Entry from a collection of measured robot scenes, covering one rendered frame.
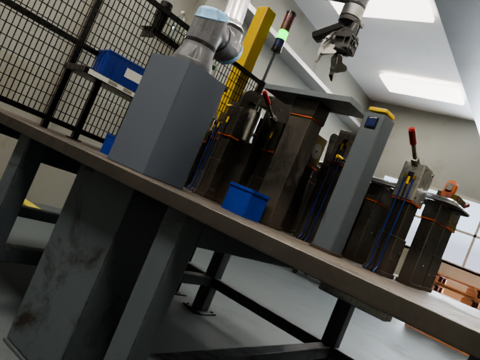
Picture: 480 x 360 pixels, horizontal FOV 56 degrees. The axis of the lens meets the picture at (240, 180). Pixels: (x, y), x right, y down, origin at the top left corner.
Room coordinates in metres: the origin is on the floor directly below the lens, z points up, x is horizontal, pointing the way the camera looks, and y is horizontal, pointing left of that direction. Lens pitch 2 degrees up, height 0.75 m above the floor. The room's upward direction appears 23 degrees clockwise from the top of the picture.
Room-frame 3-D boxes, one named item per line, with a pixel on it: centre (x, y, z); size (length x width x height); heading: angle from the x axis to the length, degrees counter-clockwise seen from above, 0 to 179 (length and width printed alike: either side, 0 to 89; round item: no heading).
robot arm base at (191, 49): (1.60, 0.31, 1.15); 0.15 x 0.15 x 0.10
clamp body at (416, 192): (1.41, -0.50, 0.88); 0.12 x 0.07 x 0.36; 137
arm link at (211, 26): (1.60, 0.31, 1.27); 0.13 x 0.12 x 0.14; 156
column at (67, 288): (1.60, 0.31, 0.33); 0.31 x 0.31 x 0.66; 54
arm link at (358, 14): (1.54, -0.14, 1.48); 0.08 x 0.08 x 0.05
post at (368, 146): (1.37, -0.32, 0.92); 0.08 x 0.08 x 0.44; 47
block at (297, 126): (1.55, -0.13, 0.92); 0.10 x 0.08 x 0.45; 47
